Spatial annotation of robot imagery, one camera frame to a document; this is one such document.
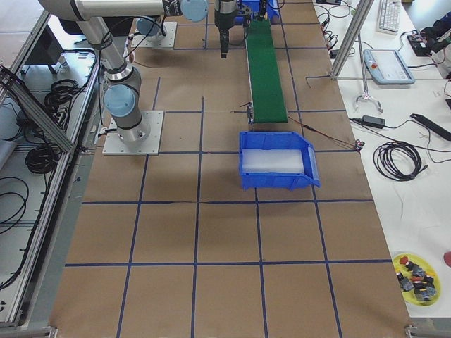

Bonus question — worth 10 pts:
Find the teach pendant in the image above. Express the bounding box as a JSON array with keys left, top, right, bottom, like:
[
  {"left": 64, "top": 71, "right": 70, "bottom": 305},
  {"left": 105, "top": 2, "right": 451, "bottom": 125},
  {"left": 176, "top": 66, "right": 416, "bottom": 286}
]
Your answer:
[{"left": 363, "top": 49, "right": 416, "bottom": 85}]

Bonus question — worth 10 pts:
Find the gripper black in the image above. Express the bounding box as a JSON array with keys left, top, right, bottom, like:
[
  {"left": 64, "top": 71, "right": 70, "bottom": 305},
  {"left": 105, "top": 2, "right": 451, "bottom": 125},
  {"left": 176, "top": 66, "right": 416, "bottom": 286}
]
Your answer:
[
  {"left": 241, "top": 0, "right": 268, "bottom": 21},
  {"left": 214, "top": 0, "right": 236, "bottom": 59}
]

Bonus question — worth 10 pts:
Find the blue bin left side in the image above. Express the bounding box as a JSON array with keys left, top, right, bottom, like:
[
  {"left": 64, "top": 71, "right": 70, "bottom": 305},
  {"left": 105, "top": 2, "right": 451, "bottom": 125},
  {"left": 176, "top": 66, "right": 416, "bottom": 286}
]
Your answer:
[{"left": 237, "top": 0, "right": 283, "bottom": 22}]

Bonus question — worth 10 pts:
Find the green conveyor belt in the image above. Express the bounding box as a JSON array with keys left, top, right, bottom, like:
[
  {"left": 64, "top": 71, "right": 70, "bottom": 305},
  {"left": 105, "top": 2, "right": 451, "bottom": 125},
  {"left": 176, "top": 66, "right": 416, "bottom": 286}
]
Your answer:
[{"left": 246, "top": 20, "right": 288, "bottom": 123}]

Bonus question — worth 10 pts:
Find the white keyboard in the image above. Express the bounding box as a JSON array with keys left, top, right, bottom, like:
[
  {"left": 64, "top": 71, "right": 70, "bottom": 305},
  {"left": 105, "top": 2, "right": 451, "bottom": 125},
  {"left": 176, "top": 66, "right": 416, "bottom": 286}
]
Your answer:
[{"left": 376, "top": 0, "right": 402, "bottom": 35}]

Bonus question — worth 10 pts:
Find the blue bin right side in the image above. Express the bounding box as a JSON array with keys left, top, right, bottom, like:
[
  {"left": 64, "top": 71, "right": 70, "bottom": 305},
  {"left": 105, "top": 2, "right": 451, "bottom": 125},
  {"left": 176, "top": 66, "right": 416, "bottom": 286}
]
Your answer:
[{"left": 239, "top": 132, "right": 321, "bottom": 190}]

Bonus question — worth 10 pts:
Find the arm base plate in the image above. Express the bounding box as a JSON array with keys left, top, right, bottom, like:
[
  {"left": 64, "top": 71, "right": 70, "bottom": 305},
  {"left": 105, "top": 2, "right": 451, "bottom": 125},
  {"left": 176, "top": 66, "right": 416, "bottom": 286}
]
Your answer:
[
  {"left": 140, "top": 22, "right": 177, "bottom": 49},
  {"left": 102, "top": 111, "right": 164, "bottom": 156}
]

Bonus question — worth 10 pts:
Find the blue bin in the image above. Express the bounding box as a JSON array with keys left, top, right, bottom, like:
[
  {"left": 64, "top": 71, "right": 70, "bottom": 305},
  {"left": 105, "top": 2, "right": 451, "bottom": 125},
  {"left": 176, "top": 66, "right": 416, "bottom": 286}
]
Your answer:
[
  {"left": 237, "top": 0, "right": 283, "bottom": 22},
  {"left": 239, "top": 132, "right": 321, "bottom": 190}
]

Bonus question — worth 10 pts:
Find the aluminium frame post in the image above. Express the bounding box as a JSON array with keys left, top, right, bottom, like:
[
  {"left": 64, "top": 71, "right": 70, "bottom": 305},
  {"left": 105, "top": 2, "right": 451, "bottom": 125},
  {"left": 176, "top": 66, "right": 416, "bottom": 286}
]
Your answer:
[{"left": 330, "top": 0, "right": 373, "bottom": 80}]

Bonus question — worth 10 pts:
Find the coiled black cable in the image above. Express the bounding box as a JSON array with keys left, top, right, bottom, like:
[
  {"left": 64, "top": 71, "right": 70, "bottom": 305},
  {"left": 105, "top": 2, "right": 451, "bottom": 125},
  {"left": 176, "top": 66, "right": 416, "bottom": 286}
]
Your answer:
[{"left": 372, "top": 141, "right": 423, "bottom": 182}]

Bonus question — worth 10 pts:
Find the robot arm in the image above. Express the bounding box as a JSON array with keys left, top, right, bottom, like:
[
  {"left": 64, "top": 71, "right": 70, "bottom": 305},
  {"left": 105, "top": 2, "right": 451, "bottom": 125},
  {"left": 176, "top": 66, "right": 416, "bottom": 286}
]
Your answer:
[
  {"left": 40, "top": 1, "right": 209, "bottom": 142},
  {"left": 136, "top": 1, "right": 266, "bottom": 42}
]

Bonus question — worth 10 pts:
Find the red black conveyor wire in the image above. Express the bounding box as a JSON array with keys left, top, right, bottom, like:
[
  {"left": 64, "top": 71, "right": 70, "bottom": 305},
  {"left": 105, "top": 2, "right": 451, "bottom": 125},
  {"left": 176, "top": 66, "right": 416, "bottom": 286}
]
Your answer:
[{"left": 288, "top": 118, "right": 364, "bottom": 152}]

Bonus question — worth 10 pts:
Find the black power adapter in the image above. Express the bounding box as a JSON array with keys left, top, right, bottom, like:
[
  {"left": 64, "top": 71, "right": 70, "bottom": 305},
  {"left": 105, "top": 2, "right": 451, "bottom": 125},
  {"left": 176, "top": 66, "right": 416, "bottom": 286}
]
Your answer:
[{"left": 362, "top": 115, "right": 386, "bottom": 129}]

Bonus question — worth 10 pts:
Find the yellow plate of buttons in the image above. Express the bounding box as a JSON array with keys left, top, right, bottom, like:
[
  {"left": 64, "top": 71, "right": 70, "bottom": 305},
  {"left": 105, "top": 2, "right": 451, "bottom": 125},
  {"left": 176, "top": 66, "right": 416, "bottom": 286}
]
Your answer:
[{"left": 392, "top": 253, "right": 441, "bottom": 306}]

